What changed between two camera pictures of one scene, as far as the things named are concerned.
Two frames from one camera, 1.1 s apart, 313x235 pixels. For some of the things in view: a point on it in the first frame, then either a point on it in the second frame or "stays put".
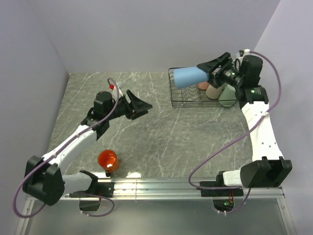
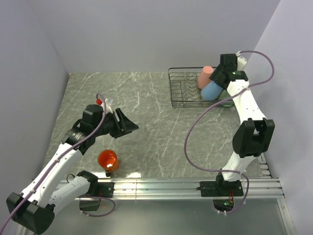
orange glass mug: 108,161 stays put
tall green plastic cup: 228,97 stays put
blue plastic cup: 187,76 -> 211,91
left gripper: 137,105 -> 128,126
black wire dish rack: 200,95 stays put
